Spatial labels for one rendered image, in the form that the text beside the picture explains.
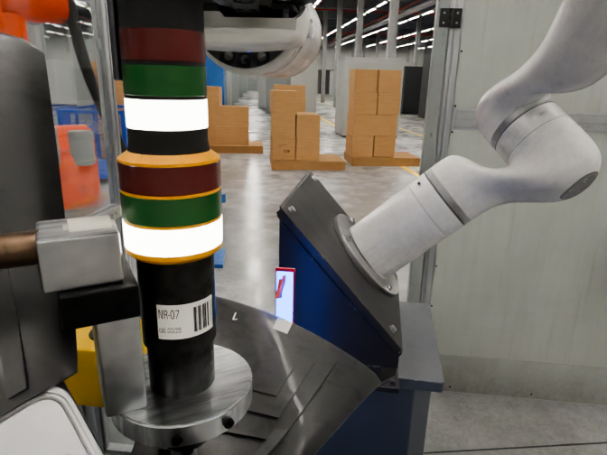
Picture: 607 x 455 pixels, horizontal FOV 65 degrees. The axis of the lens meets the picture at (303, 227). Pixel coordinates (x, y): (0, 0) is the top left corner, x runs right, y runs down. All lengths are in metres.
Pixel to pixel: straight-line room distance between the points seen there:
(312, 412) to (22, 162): 0.26
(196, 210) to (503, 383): 2.35
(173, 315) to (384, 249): 0.67
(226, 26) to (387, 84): 8.14
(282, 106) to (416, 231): 6.93
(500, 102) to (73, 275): 0.76
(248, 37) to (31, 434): 0.21
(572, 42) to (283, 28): 0.53
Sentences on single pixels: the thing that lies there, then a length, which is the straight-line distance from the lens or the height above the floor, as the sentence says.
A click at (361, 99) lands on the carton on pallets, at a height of 1.10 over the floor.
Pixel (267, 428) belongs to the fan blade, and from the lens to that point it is 0.36.
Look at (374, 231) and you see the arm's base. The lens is 0.87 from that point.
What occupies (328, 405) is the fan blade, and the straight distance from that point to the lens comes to 0.41.
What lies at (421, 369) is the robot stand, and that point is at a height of 0.93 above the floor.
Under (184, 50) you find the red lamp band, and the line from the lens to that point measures 0.20.
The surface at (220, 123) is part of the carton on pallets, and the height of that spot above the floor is 0.56.
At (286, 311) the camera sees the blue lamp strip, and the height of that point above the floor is 1.13.
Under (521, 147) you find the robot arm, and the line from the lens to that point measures 0.86.
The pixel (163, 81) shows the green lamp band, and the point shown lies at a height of 1.42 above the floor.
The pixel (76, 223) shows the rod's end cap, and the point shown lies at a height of 1.36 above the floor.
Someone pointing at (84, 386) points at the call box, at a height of 1.01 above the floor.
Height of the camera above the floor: 1.42
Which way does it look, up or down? 17 degrees down
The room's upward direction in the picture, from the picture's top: 2 degrees clockwise
